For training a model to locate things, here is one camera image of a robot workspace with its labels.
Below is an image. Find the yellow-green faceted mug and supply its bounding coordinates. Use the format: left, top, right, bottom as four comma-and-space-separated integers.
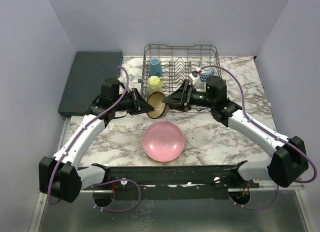
147, 76, 164, 95

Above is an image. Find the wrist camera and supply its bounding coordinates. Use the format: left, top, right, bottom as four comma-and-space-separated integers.
189, 68, 202, 88
118, 74, 135, 85

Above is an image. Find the dark grey network switch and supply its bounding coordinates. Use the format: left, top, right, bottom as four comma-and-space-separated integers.
58, 50, 123, 117

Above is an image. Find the red patterned bowl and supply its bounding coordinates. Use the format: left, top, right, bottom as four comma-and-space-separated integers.
199, 67, 215, 82

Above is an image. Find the brown beige bowl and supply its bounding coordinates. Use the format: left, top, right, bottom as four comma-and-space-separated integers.
147, 92, 170, 119

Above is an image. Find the blue floral mug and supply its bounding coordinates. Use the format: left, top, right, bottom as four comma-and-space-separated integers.
148, 58, 163, 77

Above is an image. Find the pink plate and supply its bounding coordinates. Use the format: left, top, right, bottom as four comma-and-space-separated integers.
142, 121, 185, 157

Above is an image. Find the grey wire dish rack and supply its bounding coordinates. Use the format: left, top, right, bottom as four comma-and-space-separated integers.
141, 44, 226, 99

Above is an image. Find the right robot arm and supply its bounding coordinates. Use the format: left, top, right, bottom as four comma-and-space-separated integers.
163, 76, 309, 188

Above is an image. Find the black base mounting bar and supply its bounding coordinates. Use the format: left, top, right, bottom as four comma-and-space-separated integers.
82, 160, 266, 201

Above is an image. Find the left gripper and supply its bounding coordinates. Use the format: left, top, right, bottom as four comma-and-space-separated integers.
113, 88, 155, 116

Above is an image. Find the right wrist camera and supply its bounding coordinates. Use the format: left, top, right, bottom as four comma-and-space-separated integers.
189, 68, 202, 88

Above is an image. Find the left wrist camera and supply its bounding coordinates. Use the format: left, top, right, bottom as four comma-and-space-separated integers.
118, 74, 135, 85

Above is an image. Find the aluminium rail frame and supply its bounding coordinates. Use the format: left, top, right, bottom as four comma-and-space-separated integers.
29, 116, 73, 232

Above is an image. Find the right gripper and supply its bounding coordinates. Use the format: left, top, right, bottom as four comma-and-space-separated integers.
162, 80, 216, 113

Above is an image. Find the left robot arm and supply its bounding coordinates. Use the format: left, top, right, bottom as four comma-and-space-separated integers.
38, 78, 154, 202

